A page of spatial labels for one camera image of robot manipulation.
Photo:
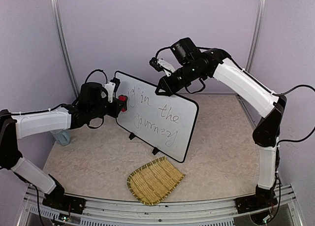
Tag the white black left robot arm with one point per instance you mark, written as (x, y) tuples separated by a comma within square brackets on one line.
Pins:
[(95, 101)]

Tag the white whiteboard black frame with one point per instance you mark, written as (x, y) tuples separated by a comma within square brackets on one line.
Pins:
[(166, 123)]

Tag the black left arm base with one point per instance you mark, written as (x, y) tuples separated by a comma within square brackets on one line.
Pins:
[(60, 201)]

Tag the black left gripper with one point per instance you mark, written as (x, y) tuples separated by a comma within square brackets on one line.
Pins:
[(116, 110)]

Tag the black whiteboard stand foot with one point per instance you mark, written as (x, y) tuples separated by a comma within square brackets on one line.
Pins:
[(155, 151), (132, 136)]

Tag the aluminium corner post right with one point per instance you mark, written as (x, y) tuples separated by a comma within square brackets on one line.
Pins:
[(256, 34)]

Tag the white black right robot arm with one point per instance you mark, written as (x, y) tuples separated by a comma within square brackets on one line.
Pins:
[(198, 63)]

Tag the woven bamboo tray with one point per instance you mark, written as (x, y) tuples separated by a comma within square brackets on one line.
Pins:
[(153, 182)]

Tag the aluminium corner post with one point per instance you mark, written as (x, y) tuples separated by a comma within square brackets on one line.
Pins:
[(63, 46), (256, 34)]

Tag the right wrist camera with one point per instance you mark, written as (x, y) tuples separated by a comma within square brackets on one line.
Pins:
[(162, 65)]

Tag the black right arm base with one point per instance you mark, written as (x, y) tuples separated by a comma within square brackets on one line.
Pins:
[(262, 198)]

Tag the red bone-shaped eraser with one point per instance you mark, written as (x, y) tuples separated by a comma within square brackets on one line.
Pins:
[(123, 103)]

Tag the aluminium corner post left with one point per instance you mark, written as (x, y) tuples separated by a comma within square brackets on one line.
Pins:
[(63, 46)]

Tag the light blue mug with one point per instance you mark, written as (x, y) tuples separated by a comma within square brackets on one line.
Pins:
[(62, 137)]

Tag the aluminium front rail frame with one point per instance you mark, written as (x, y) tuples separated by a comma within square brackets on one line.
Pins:
[(105, 212)]

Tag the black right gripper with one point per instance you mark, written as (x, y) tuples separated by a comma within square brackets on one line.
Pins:
[(170, 89)]

